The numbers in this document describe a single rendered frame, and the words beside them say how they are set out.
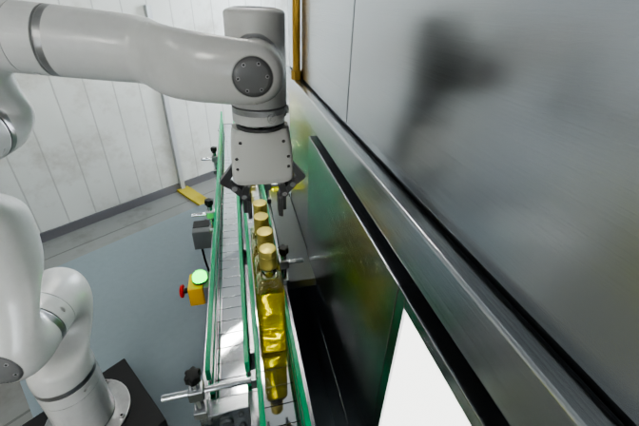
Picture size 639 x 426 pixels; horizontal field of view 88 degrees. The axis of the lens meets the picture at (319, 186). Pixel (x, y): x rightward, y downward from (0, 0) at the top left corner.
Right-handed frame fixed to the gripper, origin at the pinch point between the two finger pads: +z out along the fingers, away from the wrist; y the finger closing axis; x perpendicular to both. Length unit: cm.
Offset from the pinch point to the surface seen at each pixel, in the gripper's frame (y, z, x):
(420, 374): -12.6, 0.0, 34.7
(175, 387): 28, 68, -13
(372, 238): -12.4, -5.9, 19.9
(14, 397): 124, 143, -73
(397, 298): -12.2, -4.3, 28.7
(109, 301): 57, 68, -52
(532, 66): -15.2, -29.2, 33.5
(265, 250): 0.4, 10.0, 0.5
